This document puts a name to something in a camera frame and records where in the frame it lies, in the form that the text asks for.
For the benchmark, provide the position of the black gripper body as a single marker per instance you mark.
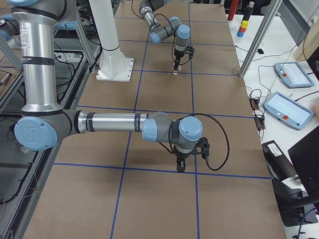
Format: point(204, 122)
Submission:
point(181, 155)
point(178, 54)

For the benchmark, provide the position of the orange circuit board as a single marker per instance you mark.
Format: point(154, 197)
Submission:
point(254, 102)

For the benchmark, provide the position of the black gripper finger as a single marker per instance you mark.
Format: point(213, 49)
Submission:
point(180, 166)
point(176, 66)

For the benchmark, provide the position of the teach pendant tablet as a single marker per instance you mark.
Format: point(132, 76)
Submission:
point(288, 111)
point(293, 75)

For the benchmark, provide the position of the far teach pendant tablet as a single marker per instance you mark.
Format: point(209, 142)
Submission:
point(293, 75)

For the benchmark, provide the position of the black cylinder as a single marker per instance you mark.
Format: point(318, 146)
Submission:
point(248, 11)

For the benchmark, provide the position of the black monitor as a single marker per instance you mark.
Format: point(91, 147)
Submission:
point(305, 159)

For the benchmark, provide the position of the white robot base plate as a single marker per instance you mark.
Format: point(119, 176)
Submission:
point(118, 70)

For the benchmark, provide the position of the aluminium frame post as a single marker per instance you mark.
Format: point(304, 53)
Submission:
point(261, 32)

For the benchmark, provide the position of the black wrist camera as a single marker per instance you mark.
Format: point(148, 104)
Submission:
point(190, 52)
point(203, 147)

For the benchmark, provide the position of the stacked coloured toy blocks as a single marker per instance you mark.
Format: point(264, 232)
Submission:
point(242, 29)

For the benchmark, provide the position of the near teach pendant tablet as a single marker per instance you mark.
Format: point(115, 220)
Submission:
point(288, 111)

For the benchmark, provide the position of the red cylinder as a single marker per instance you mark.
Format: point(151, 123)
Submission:
point(232, 10)

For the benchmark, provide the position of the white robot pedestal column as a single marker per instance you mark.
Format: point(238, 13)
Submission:
point(105, 23)

